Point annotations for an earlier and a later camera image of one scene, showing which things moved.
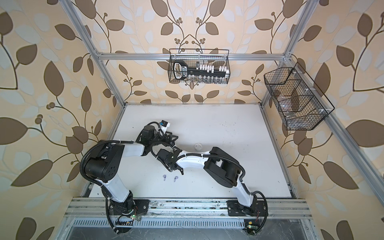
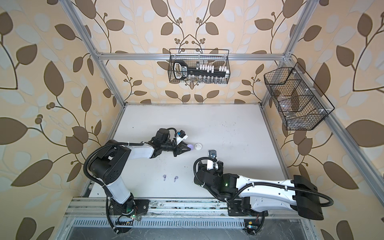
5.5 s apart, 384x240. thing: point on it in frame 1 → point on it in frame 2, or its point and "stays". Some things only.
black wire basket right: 299,108 stays
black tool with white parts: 181,70 stays
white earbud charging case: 198,146 stays
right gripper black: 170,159 → 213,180
